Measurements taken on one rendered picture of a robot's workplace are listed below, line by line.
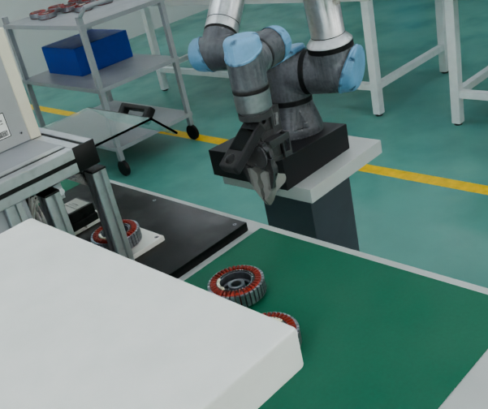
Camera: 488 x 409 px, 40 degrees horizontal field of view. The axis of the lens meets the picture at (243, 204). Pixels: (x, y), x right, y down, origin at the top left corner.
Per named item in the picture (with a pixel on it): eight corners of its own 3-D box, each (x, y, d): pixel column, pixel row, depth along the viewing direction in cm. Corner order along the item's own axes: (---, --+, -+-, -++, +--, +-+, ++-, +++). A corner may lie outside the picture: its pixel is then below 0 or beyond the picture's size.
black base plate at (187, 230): (94, 183, 198) (92, 177, 197) (248, 230, 154) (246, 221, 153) (-55, 262, 171) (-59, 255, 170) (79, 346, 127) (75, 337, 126)
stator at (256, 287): (258, 272, 137) (255, 256, 136) (274, 300, 127) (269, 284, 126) (205, 288, 136) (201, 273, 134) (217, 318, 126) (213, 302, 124)
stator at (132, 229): (123, 226, 161) (119, 213, 159) (152, 238, 153) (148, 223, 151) (85, 249, 154) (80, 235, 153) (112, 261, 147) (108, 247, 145)
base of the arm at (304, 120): (286, 122, 194) (280, 88, 190) (333, 122, 185) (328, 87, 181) (258, 140, 183) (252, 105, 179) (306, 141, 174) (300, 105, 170)
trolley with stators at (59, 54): (116, 122, 498) (74, -16, 453) (206, 139, 429) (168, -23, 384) (46, 155, 463) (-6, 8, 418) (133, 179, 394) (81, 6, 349)
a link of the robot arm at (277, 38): (244, 26, 147) (220, 40, 138) (291, 20, 141) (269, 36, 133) (252, 61, 150) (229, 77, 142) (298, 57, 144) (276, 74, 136)
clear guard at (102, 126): (114, 122, 162) (107, 98, 159) (178, 133, 145) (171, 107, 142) (-8, 179, 143) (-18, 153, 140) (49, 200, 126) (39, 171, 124)
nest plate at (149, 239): (127, 226, 164) (125, 221, 163) (165, 239, 154) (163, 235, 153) (75, 256, 155) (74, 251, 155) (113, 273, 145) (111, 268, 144)
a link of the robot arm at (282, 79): (279, 91, 188) (271, 42, 182) (324, 88, 181) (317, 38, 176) (260, 104, 178) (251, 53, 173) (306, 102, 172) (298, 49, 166)
